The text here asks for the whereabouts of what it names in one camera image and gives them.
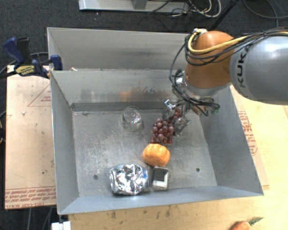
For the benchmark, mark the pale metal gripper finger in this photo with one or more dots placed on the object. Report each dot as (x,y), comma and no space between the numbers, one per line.
(169,107)
(183,126)

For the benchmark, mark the dark red grape bunch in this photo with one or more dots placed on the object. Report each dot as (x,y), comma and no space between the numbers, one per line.
(163,130)

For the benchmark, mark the clear glass cup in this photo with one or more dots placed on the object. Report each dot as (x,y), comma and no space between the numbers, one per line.
(132,119)

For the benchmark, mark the orange toy bread roll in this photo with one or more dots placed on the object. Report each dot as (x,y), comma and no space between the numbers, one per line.
(156,155)

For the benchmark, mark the clear glass cube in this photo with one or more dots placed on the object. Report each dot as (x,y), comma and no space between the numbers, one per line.
(159,178)

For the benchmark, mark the grey metal bin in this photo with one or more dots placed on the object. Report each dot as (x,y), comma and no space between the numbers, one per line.
(105,138)

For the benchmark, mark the crumpled silver foil packet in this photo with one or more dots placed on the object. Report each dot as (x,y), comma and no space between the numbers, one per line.
(128,180)

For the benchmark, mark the orange toy carrot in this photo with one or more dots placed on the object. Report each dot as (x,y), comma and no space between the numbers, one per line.
(241,225)

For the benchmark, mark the brown cardboard board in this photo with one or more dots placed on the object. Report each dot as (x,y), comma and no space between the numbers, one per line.
(28,138)

